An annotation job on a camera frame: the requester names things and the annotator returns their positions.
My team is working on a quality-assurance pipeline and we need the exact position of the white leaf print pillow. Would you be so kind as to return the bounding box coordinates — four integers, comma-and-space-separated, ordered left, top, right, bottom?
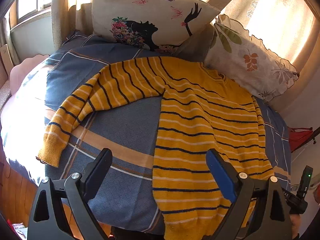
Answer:
204, 14, 299, 102

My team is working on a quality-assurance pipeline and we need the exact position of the yellow striped knit sweater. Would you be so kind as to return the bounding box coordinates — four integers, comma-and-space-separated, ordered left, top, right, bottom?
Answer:
37, 56, 274, 239

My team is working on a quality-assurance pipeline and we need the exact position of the blue plaid bed sheet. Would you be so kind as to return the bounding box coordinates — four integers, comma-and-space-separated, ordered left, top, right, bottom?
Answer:
1, 47, 291, 236

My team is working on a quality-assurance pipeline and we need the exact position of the beige curtain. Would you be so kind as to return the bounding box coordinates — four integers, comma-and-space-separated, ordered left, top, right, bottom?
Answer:
52, 0, 319, 69

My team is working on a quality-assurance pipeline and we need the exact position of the window frame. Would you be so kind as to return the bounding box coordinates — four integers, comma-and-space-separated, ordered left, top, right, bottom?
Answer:
9, 0, 52, 28

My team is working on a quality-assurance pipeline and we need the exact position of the person's right hand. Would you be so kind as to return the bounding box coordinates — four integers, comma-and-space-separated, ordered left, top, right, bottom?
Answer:
290, 214, 301, 239

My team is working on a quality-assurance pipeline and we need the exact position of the red object beside bed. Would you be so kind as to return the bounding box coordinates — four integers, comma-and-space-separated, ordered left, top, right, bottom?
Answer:
288, 127, 313, 152

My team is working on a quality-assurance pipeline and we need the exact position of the woman silhouette butterfly pillow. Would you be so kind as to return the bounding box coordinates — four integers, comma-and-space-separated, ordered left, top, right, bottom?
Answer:
92, 0, 220, 55

